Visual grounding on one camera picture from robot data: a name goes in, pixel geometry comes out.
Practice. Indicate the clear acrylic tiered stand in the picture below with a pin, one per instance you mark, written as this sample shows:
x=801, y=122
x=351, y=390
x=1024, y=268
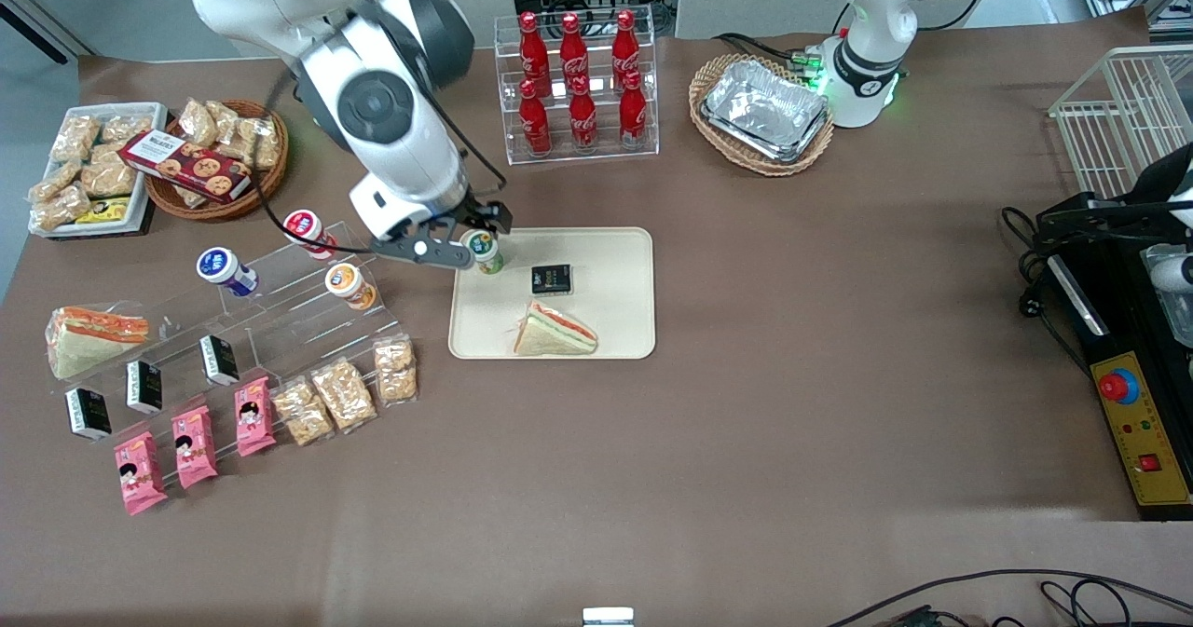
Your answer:
x=308, y=347

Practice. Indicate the clear acrylic bottle rack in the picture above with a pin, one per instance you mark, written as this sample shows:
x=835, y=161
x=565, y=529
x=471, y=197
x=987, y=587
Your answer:
x=606, y=156

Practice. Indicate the red cola bottle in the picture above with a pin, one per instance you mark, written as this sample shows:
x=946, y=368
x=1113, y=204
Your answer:
x=533, y=49
x=583, y=119
x=535, y=124
x=633, y=115
x=572, y=49
x=625, y=45

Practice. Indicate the clear rice cracker packet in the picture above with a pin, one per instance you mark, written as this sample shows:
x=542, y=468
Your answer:
x=303, y=413
x=344, y=394
x=395, y=371

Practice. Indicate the yellow snack packet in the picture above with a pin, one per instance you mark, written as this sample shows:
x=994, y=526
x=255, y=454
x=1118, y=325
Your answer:
x=104, y=211

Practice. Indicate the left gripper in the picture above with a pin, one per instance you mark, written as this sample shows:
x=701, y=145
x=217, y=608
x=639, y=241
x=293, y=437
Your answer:
x=1139, y=191

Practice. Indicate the wrapped triangle sandwich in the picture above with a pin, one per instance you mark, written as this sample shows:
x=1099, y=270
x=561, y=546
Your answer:
x=550, y=333
x=89, y=343

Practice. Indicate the small black white box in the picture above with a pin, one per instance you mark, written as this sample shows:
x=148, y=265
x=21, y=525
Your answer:
x=144, y=387
x=220, y=361
x=89, y=415

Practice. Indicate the dark red cookie box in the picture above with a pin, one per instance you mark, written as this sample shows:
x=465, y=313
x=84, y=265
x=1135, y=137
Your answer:
x=186, y=166

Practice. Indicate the round brown wicker basket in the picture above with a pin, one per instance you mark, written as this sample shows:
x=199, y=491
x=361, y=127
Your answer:
x=266, y=184

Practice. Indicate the green gum bottle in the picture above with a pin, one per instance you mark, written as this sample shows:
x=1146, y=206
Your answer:
x=486, y=257

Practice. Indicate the blue gum bottle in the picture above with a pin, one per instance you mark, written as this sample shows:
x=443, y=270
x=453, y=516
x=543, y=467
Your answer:
x=222, y=268

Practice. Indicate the white rectangular dish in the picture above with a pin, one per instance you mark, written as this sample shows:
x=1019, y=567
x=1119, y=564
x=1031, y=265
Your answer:
x=140, y=110

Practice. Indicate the shiny metal mould tray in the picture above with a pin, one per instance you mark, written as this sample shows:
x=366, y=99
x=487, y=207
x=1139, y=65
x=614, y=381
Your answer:
x=1176, y=321

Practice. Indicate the small white silver device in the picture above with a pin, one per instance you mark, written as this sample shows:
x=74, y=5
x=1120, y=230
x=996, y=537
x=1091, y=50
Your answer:
x=608, y=617

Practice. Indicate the red gum bottle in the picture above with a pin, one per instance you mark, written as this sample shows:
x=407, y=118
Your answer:
x=306, y=229

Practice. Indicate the oval light wicker basket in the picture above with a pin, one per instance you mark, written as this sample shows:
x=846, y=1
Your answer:
x=764, y=169

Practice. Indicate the small black snack packet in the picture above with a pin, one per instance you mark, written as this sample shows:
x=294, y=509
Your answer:
x=552, y=279

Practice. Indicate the orange gum bottle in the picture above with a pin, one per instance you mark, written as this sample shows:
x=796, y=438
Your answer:
x=348, y=284

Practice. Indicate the aluminium foil tray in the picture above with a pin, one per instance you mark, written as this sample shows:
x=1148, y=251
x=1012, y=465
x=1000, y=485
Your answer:
x=788, y=157
x=764, y=105

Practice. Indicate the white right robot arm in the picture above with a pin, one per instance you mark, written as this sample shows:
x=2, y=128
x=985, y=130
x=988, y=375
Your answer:
x=373, y=105

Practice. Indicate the pink snack packet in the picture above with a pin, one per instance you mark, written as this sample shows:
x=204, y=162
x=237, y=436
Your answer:
x=140, y=473
x=254, y=417
x=195, y=447

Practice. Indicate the beige plastic tray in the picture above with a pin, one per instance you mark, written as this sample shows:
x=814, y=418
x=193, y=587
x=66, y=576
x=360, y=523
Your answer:
x=615, y=273

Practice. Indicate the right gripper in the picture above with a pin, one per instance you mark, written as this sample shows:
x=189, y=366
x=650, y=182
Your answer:
x=477, y=213

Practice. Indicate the clear puffed snack bag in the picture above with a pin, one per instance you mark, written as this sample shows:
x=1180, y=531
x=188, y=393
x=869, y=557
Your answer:
x=107, y=175
x=226, y=116
x=126, y=129
x=198, y=122
x=75, y=138
x=189, y=197
x=63, y=203
x=253, y=143
x=54, y=182

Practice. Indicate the red emergency stop button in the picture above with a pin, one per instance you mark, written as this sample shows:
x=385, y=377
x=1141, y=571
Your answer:
x=1117, y=387

